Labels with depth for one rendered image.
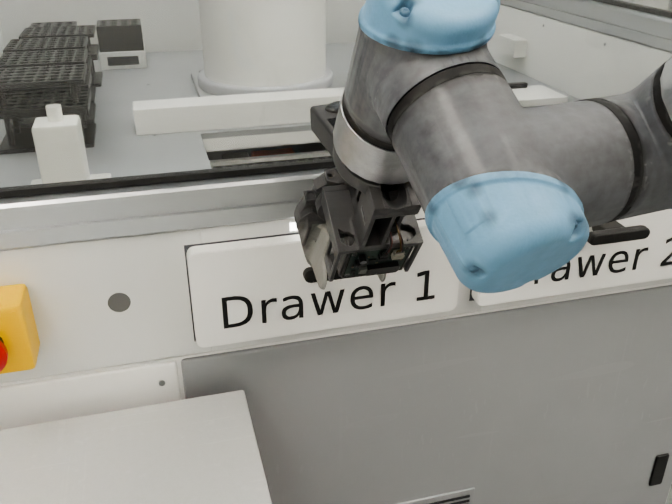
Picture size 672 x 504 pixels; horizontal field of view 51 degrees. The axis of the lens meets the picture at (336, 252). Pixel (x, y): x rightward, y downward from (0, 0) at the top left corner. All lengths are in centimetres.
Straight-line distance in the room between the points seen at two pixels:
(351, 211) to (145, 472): 31
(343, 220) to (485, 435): 49
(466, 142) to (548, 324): 55
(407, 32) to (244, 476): 44
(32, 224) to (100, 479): 24
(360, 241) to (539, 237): 21
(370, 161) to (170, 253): 29
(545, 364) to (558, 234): 59
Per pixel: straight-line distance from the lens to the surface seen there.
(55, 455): 74
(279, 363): 79
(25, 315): 70
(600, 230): 81
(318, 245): 64
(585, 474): 112
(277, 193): 69
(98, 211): 68
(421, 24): 39
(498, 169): 36
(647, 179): 43
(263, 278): 71
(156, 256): 71
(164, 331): 75
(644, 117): 43
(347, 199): 57
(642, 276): 92
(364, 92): 44
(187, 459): 70
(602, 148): 41
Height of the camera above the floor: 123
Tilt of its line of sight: 27 degrees down
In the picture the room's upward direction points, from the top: straight up
